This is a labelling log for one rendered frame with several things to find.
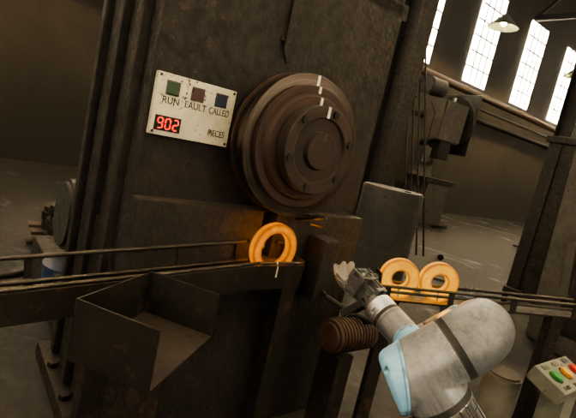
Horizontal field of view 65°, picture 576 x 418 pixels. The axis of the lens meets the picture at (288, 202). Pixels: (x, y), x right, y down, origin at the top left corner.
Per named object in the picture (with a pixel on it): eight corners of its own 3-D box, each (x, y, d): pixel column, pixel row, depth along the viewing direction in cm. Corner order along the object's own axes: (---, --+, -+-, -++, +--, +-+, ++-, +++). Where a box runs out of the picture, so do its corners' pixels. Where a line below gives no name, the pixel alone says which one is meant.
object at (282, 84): (218, 205, 141) (249, 54, 135) (327, 215, 170) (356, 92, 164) (228, 211, 136) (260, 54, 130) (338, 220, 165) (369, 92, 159)
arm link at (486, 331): (504, 283, 76) (453, 299, 140) (439, 319, 77) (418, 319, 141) (548, 346, 72) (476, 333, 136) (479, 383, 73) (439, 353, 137)
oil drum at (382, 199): (329, 264, 446) (351, 176, 434) (369, 264, 483) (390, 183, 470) (373, 288, 400) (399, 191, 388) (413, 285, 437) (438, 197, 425)
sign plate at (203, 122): (145, 132, 131) (156, 69, 128) (223, 146, 147) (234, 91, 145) (148, 133, 129) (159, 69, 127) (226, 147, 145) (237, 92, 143)
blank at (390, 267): (381, 254, 173) (383, 257, 170) (420, 259, 174) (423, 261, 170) (375, 293, 175) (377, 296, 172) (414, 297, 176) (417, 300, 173)
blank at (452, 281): (420, 259, 174) (423, 261, 170) (459, 263, 175) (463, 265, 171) (414, 297, 176) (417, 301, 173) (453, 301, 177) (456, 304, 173)
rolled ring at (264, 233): (302, 225, 159) (297, 223, 162) (260, 223, 148) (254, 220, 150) (291, 275, 162) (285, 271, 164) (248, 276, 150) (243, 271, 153)
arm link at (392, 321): (405, 365, 126) (398, 352, 119) (378, 332, 135) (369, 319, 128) (431, 343, 127) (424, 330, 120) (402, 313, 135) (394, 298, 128)
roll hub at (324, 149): (267, 186, 138) (286, 95, 134) (332, 194, 155) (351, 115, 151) (277, 190, 134) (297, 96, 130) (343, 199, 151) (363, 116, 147)
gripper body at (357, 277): (368, 265, 144) (392, 291, 135) (356, 287, 147) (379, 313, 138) (351, 265, 139) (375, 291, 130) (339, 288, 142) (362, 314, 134)
